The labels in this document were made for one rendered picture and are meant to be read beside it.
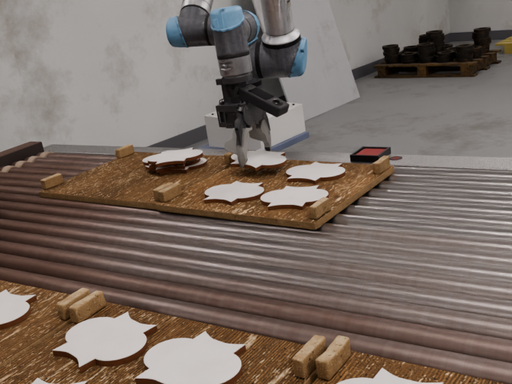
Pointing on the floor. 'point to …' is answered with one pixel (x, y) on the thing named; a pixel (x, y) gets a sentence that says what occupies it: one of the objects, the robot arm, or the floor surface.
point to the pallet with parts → (439, 56)
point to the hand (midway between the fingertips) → (257, 158)
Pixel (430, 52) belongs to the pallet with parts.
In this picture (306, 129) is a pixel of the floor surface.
